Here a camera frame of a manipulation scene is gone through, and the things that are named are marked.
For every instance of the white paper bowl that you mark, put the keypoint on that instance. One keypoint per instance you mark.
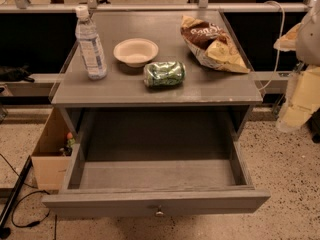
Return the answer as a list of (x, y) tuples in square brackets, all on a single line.
[(135, 52)]

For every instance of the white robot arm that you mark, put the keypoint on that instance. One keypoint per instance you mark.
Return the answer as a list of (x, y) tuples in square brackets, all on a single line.
[(308, 41)]

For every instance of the green soda can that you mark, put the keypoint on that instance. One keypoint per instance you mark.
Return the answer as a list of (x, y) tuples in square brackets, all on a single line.
[(162, 74)]

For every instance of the black bar on floor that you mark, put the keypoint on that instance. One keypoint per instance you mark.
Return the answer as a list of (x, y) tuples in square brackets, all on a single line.
[(11, 195)]

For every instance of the black object on ledge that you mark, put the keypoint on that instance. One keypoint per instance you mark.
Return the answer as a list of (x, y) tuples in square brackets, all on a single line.
[(15, 74)]

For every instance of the green bottle in box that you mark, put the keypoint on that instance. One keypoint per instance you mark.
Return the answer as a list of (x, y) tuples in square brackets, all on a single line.
[(67, 149)]

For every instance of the grey cabinet with top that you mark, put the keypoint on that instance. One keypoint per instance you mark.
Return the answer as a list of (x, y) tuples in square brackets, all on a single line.
[(162, 59)]

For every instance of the brown yellow chip bag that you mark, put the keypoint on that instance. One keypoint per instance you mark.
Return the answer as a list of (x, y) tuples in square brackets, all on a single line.
[(212, 46)]

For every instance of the clear plastic water bottle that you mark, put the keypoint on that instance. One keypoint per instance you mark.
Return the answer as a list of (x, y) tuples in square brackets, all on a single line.
[(90, 44)]

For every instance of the cardboard box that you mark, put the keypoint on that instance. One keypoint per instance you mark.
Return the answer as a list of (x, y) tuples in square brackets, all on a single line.
[(48, 160)]

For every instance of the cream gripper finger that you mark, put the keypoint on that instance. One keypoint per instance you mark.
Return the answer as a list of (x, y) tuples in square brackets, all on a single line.
[(302, 99), (287, 42)]

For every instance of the metal drawer knob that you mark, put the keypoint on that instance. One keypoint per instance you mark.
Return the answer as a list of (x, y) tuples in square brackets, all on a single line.
[(159, 212)]

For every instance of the open grey top drawer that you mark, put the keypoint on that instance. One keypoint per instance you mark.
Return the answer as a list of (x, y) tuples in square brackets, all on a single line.
[(127, 163)]

